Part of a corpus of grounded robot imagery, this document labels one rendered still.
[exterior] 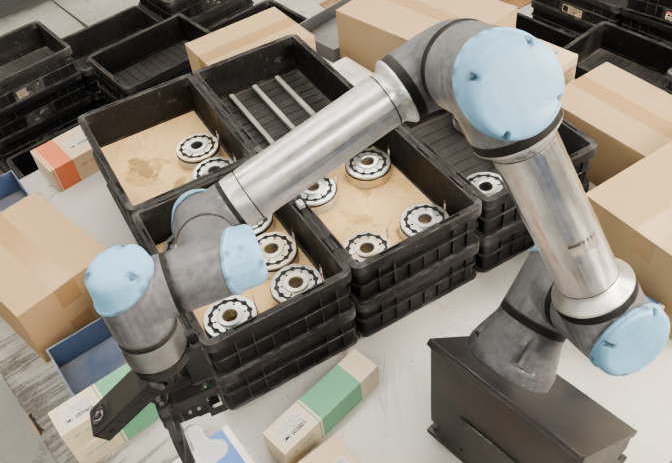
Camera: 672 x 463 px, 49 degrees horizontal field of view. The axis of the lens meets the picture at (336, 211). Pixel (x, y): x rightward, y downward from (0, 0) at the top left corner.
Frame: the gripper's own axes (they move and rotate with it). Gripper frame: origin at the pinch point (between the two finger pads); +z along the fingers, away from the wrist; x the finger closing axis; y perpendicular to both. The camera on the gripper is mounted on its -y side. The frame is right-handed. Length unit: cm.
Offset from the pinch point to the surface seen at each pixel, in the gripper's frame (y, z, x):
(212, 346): 7.2, 7.2, 22.5
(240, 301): 14.6, 12.9, 35.7
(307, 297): 25.6, 7.6, 24.9
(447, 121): 77, 15, 69
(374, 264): 39.6, 8.4, 26.9
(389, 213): 51, 16, 47
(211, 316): 8.6, 12.9, 34.8
